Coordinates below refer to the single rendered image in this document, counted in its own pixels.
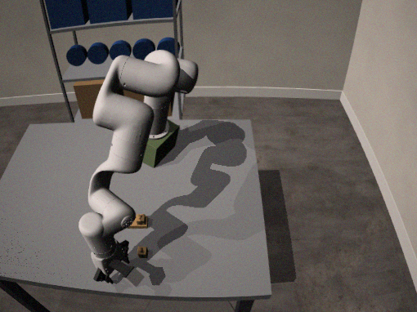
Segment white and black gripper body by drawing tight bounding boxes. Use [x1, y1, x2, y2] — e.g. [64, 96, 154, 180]
[91, 240, 125, 275]

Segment brown wooden number cube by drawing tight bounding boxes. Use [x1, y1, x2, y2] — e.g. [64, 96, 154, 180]
[136, 214, 146, 225]
[137, 247, 148, 258]

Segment shallow wooden tray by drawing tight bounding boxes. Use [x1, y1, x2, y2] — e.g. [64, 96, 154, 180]
[128, 216, 148, 229]

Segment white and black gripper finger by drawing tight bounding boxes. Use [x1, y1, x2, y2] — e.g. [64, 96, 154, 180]
[93, 268, 114, 284]
[120, 240, 130, 264]

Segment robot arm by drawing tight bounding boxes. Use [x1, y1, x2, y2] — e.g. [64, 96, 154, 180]
[78, 50, 199, 258]

